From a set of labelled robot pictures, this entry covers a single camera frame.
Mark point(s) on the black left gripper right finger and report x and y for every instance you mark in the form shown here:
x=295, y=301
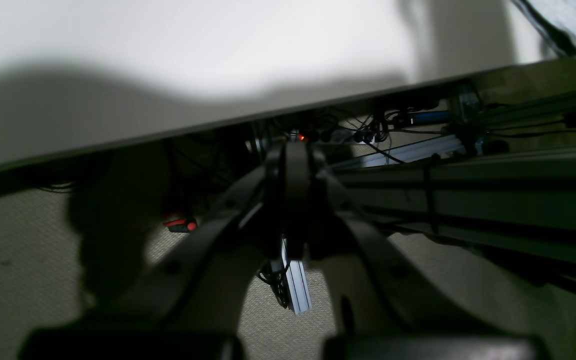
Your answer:
x=384, y=306

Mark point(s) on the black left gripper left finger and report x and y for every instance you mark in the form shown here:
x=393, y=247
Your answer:
x=188, y=306

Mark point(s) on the red black clamp under table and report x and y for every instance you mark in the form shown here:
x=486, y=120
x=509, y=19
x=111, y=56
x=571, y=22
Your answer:
x=179, y=223

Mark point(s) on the aluminium frame leg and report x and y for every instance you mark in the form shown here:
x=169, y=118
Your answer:
x=295, y=280

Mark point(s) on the long aluminium frame rail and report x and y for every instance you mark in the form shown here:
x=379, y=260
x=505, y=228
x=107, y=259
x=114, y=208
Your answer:
x=523, y=201

